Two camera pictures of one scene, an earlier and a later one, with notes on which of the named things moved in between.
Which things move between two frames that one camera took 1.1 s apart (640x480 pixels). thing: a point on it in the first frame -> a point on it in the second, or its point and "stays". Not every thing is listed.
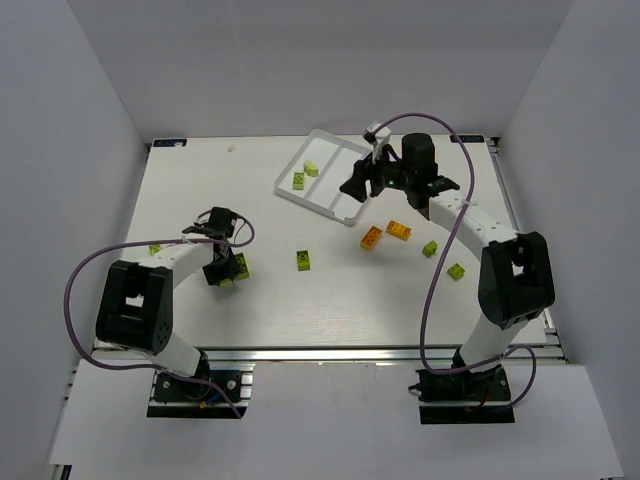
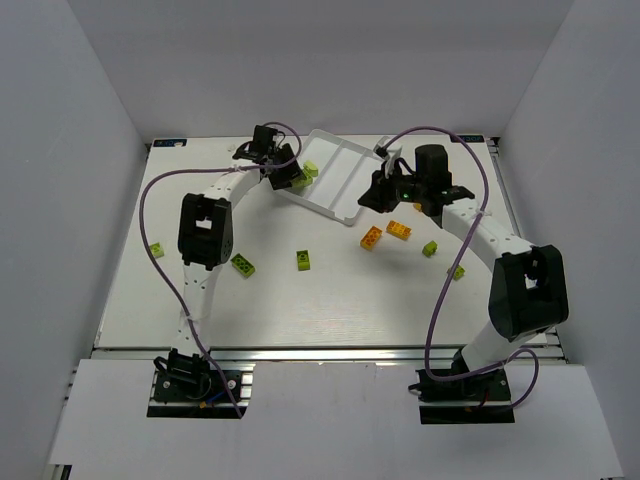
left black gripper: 223,265 -> 284,170
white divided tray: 316,172 stays
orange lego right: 398,229 stays
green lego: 310,168 stays
